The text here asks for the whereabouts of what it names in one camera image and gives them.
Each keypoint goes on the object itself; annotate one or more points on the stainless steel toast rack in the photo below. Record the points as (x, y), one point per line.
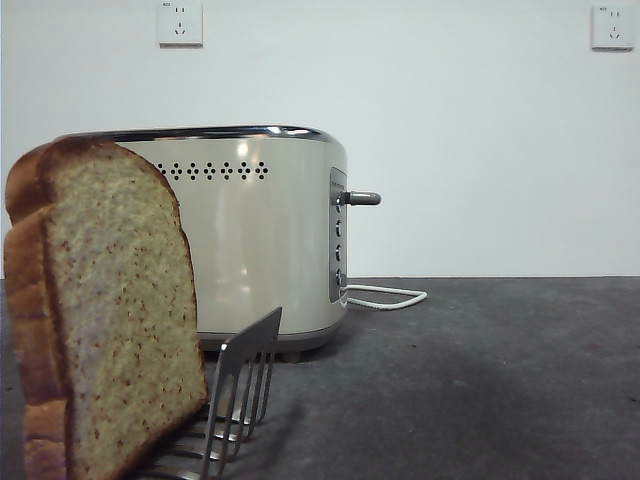
(245, 345)

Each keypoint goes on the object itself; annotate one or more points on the grey toaster lever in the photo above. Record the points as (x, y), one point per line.
(365, 198)

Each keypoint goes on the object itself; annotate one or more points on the brown-crusted bread slice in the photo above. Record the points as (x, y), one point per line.
(120, 300)

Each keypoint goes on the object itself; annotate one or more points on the cream toaster with chrome trim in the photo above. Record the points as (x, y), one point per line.
(250, 240)

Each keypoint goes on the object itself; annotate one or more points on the white wall socket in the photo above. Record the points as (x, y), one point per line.
(181, 25)
(610, 27)

